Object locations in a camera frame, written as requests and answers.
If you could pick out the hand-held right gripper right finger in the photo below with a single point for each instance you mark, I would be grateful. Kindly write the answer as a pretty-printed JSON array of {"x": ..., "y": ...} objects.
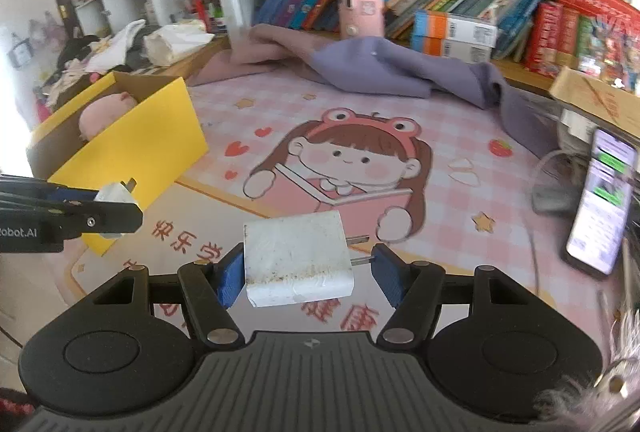
[{"x": 390, "y": 272}]

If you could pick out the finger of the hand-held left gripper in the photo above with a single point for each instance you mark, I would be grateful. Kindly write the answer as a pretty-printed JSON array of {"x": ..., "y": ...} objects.
[
  {"x": 70, "y": 193},
  {"x": 110, "y": 218}
]

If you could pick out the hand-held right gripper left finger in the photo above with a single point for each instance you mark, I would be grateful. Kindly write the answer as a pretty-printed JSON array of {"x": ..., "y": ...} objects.
[{"x": 231, "y": 274}]

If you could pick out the small white charger plug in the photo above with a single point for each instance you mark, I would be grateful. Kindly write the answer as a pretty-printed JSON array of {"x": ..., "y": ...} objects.
[{"x": 115, "y": 194}]

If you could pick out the large white charger adapter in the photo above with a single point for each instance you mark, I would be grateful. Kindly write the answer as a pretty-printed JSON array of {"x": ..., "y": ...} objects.
[{"x": 295, "y": 257}]

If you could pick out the yellow cardboard box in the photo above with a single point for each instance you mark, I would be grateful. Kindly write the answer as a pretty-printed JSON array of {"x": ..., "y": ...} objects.
[{"x": 140, "y": 147}]

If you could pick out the pink plush toy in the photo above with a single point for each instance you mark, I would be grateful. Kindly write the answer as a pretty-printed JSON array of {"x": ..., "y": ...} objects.
[{"x": 105, "y": 114}]

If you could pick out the person's left forearm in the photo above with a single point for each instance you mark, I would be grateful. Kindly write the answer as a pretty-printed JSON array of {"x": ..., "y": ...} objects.
[{"x": 15, "y": 404}]

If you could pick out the pink checkered tablecloth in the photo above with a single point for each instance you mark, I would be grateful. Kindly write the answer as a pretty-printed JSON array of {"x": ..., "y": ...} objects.
[{"x": 450, "y": 212}]

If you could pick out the dark grey cloth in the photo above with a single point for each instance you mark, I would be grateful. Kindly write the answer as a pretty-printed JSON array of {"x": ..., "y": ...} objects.
[{"x": 75, "y": 52}]

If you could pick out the white printed shirt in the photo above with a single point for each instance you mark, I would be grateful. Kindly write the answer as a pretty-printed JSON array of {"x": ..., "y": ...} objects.
[{"x": 120, "y": 42}]

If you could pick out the cream cloth bag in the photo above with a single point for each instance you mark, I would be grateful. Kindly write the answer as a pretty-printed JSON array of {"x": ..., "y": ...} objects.
[{"x": 175, "y": 42}]

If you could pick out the purple cloth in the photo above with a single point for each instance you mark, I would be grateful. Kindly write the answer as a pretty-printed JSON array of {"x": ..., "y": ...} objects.
[{"x": 380, "y": 67}]

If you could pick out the black smartphone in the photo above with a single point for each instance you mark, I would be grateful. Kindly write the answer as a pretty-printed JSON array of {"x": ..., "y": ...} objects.
[{"x": 600, "y": 202}]

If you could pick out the red figurine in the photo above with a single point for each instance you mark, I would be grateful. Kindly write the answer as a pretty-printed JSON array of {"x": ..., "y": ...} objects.
[{"x": 200, "y": 9}]

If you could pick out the orange white carton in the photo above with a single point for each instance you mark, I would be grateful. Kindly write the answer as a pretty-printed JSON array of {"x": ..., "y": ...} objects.
[
  {"x": 455, "y": 28},
  {"x": 450, "y": 52}
]

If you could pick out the fluffy pale clothing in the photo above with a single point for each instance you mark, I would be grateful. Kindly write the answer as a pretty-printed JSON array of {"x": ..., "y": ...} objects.
[{"x": 590, "y": 392}]

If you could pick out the pink white carton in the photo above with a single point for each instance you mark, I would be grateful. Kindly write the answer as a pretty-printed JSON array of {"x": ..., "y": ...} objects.
[{"x": 360, "y": 2}]

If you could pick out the red dictionary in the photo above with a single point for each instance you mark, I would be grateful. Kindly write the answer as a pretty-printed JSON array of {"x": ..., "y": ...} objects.
[{"x": 550, "y": 37}]

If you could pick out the colourful cartoon card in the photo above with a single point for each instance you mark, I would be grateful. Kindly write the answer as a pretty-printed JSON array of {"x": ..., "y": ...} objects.
[{"x": 610, "y": 52}]

